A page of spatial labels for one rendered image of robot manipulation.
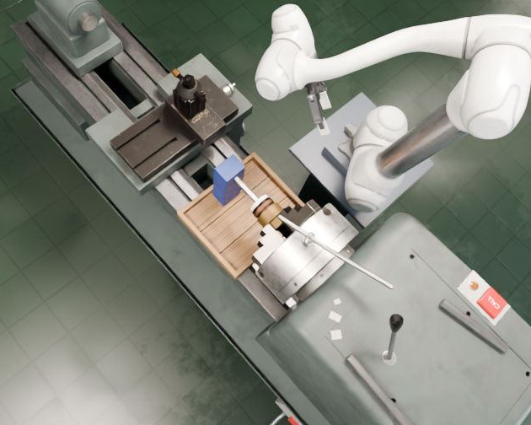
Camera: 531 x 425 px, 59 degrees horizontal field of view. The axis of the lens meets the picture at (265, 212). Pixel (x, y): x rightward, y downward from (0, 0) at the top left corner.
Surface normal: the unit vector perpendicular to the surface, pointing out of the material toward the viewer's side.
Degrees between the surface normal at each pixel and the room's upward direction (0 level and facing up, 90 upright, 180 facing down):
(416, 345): 0
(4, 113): 0
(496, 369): 0
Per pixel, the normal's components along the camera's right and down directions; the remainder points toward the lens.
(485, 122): -0.21, 0.89
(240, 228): 0.13, -0.33
